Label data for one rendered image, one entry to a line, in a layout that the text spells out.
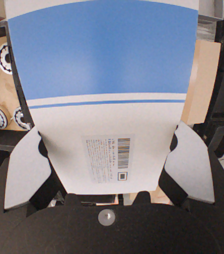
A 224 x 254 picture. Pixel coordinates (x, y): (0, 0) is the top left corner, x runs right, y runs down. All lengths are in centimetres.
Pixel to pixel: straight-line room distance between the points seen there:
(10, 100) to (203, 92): 72
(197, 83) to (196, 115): 12
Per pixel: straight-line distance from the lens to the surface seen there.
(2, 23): 40
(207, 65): 48
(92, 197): 76
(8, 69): 48
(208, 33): 69
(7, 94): 56
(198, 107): 51
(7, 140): 58
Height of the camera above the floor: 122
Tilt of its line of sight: 58 degrees down
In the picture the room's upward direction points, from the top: 177 degrees clockwise
